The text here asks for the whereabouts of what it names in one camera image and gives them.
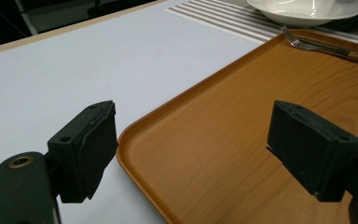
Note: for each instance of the white plate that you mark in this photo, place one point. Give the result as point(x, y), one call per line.
point(292, 12)

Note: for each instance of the brown wood-look tray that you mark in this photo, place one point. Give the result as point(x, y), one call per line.
point(230, 124)

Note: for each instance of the white-legged desk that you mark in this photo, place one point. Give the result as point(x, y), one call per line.
point(28, 21)

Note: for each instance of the striped placemat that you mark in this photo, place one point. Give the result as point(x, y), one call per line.
point(223, 21)

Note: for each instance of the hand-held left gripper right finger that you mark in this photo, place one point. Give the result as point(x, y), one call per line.
point(310, 149)

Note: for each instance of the light wooden table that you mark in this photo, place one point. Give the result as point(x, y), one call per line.
point(59, 30)

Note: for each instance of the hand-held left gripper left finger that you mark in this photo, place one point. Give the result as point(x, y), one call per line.
point(87, 155)

